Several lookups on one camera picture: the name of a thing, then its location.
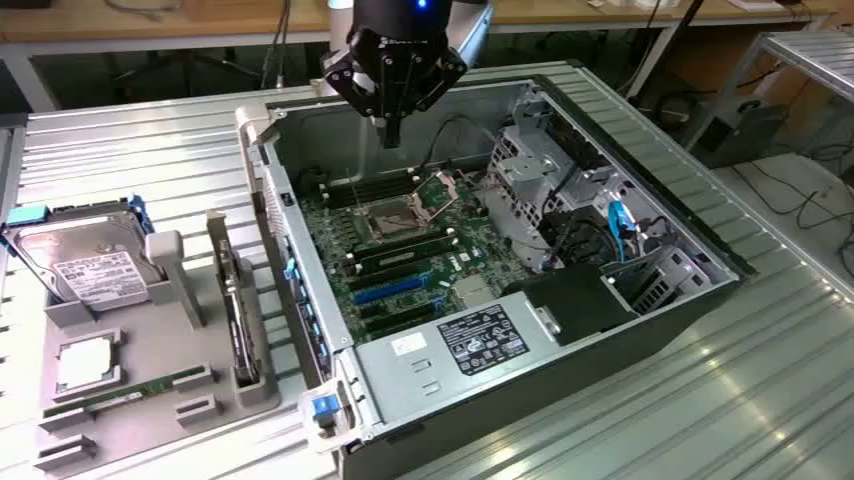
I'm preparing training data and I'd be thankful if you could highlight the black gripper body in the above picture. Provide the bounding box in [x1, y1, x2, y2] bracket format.
[350, 0, 456, 119]

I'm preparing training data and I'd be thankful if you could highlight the graphics card with metal bracket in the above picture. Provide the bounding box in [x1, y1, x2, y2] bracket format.
[206, 209, 266, 387]

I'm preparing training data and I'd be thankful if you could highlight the thin metal locking lever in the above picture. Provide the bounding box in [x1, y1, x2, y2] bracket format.
[346, 164, 367, 216]

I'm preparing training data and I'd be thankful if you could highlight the metal socket cover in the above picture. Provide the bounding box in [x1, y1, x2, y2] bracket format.
[408, 169, 463, 212]

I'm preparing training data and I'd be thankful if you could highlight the metal disk bay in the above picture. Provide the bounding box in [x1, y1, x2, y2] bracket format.
[486, 124, 602, 271]

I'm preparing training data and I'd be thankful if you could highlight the CPU socket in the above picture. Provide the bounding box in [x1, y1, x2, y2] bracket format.
[363, 197, 430, 245]

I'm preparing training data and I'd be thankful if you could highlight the black RAM slot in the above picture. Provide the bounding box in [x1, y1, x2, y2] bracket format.
[351, 233, 459, 265]
[347, 228, 455, 259]
[343, 224, 450, 254]

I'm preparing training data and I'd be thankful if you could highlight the installed RAM stick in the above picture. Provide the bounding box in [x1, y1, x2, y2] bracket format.
[359, 238, 463, 272]

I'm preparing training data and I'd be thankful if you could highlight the green motherboard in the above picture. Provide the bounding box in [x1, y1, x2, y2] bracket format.
[296, 159, 535, 347]

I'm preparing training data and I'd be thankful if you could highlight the long black expansion slot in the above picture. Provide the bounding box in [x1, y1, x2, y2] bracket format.
[346, 264, 430, 292]
[362, 301, 435, 324]

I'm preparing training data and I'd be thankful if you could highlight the blue expansion slot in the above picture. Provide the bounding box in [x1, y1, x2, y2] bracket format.
[352, 273, 443, 307]

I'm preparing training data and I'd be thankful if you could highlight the black computer tower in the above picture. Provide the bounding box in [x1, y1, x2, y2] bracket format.
[697, 99, 793, 169]

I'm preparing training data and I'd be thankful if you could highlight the black plastic fan shroud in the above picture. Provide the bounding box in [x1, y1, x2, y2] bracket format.
[503, 264, 639, 347]

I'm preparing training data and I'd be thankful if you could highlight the hard disk with white label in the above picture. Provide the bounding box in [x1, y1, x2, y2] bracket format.
[9, 212, 170, 315]

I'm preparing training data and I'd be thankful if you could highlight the metal slat table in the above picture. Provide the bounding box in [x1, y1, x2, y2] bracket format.
[686, 32, 854, 151]

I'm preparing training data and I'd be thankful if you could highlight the blue disk caddy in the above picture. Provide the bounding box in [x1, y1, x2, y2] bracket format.
[3, 195, 152, 241]

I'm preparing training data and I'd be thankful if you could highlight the grey power supply unit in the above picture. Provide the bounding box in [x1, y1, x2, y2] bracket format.
[352, 292, 570, 427]

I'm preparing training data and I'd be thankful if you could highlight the open PC case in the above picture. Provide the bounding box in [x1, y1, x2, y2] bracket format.
[232, 73, 759, 480]

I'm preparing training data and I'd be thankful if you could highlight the blue case latch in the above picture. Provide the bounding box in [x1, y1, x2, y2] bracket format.
[308, 396, 339, 427]

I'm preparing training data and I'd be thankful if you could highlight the grey parts rack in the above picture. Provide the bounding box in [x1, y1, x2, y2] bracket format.
[32, 229, 283, 474]

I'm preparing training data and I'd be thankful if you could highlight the silver CPU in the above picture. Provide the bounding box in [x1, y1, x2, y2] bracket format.
[55, 339, 116, 395]

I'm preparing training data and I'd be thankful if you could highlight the green loose RAM stick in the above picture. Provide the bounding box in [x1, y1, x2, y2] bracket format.
[43, 364, 206, 420]

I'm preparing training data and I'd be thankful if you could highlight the black wire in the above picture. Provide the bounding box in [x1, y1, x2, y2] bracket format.
[422, 115, 499, 169]

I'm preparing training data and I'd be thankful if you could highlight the wooden desk with white frame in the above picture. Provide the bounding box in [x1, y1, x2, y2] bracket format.
[0, 0, 335, 112]
[490, 0, 839, 97]

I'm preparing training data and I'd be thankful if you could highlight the blue wire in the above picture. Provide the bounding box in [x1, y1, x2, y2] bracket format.
[606, 199, 637, 265]

